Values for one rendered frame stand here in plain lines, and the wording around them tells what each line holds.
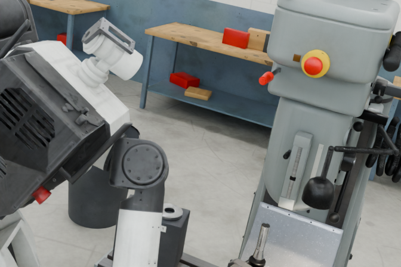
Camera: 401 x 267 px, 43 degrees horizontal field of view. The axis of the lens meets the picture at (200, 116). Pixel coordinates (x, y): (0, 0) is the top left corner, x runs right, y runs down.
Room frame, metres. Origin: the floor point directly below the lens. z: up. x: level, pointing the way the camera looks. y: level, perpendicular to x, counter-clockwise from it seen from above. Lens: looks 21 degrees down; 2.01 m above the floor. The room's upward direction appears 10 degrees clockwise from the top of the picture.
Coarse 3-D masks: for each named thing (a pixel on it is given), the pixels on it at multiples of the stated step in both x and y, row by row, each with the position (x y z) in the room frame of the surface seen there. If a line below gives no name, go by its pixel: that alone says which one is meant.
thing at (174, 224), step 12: (168, 204) 1.51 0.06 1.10; (168, 216) 1.44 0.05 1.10; (180, 216) 1.46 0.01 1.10; (168, 228) 1.41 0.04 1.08; (180, 228) 1.41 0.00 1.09; (168, 240) 1.41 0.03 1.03; (180, 240) 1.43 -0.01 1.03; (168, 252) 1.41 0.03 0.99; (180, 252) 1.47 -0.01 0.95; (168, 264) 1.41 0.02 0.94
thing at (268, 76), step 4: (276, 68) 1.22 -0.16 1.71; (280, 68) 1.23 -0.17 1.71; (268, 72) 1.15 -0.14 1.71; (272, 72) 1.18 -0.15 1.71; (276, 72) 1.20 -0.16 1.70; (264, 76) 1.11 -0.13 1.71; (268, 76) 1.12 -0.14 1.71; (272, 76) 1.14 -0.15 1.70; (260, 80) 1.11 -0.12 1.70; (264, 80) 1.10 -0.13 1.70; (268, 80) 1.11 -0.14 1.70; (264, 84) 1.11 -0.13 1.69
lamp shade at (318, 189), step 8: (312, 184) 1.06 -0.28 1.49; (320, 184) 1.06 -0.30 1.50; (328, 184) 1.06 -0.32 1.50; (304, 192) 1.07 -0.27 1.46; (312, 192) 1.05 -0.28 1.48; (320, 192) 1.05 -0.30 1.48; (328, 192) 1.05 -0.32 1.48; (304, 200) 1.06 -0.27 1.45; (312, 200) 1.05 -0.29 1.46; (320, 200) 1.04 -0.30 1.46; (328, 200) 1.05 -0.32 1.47; (320, 208) 1.04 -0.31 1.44; (328, 208) 1.05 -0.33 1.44
